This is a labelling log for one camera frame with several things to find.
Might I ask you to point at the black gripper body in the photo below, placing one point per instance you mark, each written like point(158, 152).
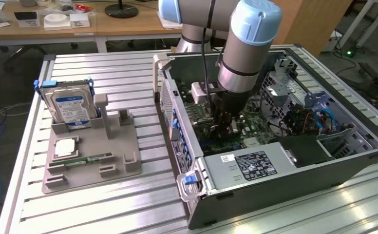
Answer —
point(233, 102)

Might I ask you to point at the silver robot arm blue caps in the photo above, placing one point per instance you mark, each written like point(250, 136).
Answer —
point(243, 56)

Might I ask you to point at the green motherboard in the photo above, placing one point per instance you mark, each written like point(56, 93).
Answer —
point(257, 126)

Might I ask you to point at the small silver heatsink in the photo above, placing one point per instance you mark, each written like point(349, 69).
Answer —
point(249, 142)

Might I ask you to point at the tall metal disk bay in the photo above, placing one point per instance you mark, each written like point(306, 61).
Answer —
point(282, 95)

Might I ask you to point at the grey power supply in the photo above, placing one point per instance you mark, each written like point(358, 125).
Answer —
point(227, 170)

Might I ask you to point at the blue case latch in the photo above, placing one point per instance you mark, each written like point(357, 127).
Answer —
point(189, 181)

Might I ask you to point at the open black PC case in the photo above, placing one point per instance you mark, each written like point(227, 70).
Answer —
point(273, 202)

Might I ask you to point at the white paper stack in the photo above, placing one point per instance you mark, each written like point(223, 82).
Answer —
point(172, 26)

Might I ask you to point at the low metal disk bay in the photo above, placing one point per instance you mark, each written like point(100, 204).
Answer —
point(341, 141)

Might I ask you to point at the black device with green light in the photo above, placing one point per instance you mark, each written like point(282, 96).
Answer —
point(349, 52)

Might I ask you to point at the wooden cabinet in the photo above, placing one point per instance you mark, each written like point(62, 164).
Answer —
point(318, 24)

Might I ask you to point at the grey parts rack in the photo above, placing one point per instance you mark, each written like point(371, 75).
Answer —
point(89, 137)

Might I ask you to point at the wooden desk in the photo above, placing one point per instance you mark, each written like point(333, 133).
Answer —
point(126, 26)

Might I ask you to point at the green RAM stick white label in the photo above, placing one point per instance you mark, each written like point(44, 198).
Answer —
point(81, 160)

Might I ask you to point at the hard disk with blue caddy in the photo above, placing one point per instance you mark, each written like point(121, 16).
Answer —
point(68, 107)

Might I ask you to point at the silver CPU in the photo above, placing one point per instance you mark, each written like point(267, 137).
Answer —
point(64, 147)

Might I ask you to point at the black round lamp base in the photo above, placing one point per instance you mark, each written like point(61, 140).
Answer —
point(121, 11)

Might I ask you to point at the small plain white box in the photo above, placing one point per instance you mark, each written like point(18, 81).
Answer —
point(78, 20)

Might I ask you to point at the red packet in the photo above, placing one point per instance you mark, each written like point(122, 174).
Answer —
point(82, 7)

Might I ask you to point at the white box with round dish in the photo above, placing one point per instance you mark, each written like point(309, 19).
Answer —
point(56, 21)

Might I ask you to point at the small dark object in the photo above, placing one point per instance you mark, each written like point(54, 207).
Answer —
point(66, 7)

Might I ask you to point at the black office chair base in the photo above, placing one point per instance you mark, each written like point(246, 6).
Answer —
point(22, 52)

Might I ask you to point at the white tape roll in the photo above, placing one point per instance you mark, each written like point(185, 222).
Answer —
point(42, 2)

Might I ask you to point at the white box with black lid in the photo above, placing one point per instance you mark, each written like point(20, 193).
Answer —
point(26, 19)

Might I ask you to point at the grey cup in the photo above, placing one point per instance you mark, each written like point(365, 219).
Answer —
point(28, 3)

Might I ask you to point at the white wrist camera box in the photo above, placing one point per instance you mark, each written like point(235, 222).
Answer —
point(199, 93)

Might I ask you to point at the white desk frame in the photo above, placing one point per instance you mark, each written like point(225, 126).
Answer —
point(375, 23)

